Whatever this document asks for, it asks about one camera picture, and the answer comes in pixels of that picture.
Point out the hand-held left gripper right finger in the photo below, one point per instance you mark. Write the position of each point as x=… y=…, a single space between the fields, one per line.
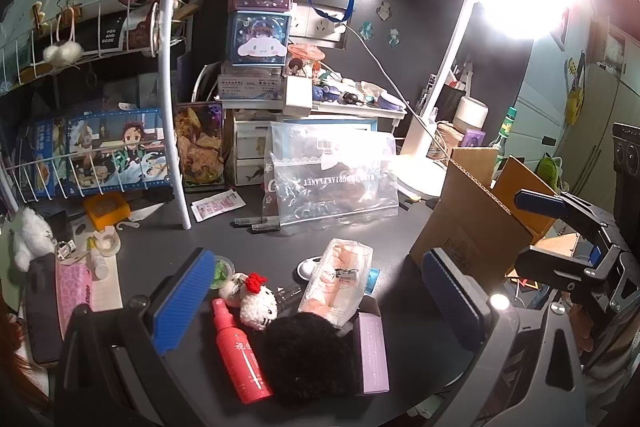
x=450 y=302

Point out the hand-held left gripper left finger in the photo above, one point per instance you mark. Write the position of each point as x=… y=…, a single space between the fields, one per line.
x=182 y=302

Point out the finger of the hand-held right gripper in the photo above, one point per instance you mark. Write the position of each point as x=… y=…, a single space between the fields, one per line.
x=550 y=264
x=537 y=203

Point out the brown cardboard box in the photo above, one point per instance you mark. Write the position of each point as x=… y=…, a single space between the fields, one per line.
x=475 y=217

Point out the white crochet cat plush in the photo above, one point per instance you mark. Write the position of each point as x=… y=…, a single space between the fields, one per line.
x=257 y=304

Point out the person's right forearm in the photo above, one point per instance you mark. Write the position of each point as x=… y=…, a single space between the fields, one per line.
x=612 y=374

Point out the person's right hand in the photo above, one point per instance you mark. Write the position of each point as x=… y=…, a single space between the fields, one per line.
x=581 y=332

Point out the green frog plush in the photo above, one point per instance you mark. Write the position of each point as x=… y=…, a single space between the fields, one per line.
x=549 y=172

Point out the green jelly cup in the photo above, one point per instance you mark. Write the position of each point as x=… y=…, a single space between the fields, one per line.
x=222 y=272

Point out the green bottle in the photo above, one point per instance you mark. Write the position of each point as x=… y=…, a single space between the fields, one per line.
x=506 y=132

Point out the small blue packet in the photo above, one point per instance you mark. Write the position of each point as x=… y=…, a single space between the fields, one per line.
x=374 y=281

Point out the red spray bottle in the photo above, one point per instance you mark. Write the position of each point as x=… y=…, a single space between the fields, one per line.
x=240 y=357

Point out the purple box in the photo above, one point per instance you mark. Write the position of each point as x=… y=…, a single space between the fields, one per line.
x=372 y=347

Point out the purple container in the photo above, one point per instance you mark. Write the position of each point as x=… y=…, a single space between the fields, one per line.
x=474 y=138

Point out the small white tube bottle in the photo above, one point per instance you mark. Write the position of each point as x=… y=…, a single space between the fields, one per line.
x=100 y=262

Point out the clear tape roll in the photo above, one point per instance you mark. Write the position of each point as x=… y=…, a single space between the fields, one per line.
x=107 y=243

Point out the white pink sachet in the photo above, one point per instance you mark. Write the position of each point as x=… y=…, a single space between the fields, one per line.
x=217 y=206

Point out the pink tissue box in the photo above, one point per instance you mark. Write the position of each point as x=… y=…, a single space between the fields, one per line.
x=75 y=287

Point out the white humidifier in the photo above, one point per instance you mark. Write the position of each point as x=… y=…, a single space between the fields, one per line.
x=471 y=112

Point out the clear packet pink contents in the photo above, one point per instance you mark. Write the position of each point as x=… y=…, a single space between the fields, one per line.
x=335 y=282

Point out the orange box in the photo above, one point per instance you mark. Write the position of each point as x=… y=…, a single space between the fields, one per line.
x=106 y=211

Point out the white desk lamp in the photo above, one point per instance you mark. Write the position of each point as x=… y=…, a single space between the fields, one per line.
x=420 y=177

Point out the white round dish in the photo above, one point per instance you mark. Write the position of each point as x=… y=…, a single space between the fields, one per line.
x=307 y=268

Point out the black pen holder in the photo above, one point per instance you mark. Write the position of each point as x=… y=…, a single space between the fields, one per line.
x=452 y=102

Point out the black phone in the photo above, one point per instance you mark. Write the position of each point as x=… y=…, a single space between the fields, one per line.
x=42 y=307

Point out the black fluffy pompom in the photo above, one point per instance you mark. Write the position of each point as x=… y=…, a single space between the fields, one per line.
x=310 y=362

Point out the brown picture card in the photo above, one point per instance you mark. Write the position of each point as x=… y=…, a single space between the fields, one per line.
x=200 y=147

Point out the white drawer cabinet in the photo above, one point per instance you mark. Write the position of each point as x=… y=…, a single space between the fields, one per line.
x=250 y=152

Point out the anime printed box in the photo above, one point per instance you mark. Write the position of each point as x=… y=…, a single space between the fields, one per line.
x=125 y=147

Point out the white fluffy plush toy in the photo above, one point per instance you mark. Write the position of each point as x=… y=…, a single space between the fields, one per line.
x=30 y=237

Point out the clear zip bag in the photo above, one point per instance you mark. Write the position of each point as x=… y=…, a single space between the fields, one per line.
x=330 y=187

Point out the person's reddish hair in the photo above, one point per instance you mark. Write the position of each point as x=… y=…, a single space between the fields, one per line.
x=20 y=367

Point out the white shelf riser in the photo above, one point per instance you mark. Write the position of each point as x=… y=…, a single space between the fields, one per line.
x=360 y=109

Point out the small white box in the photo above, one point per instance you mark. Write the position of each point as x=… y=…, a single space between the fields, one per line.
x=299 y=97

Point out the pink figure cup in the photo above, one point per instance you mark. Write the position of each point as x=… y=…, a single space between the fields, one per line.
x=305 y=59

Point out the blue cartoon storage drawer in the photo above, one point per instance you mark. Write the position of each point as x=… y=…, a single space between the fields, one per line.
x=260 y=39

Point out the white hanging pompom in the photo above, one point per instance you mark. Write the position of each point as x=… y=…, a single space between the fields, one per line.
x=62 y=53

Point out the black book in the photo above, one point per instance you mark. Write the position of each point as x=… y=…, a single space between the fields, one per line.
x=90 y=32

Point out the yellow cartoon wall sticker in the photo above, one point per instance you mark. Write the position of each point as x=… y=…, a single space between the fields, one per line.
x=575 y=92

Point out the character wall sticker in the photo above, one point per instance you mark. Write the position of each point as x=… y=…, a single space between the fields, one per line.
x=384 y=10
x=393 y=38
x=368 y=31

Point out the white wall outlet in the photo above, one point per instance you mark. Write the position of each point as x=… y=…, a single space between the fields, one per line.
x=320 y=24

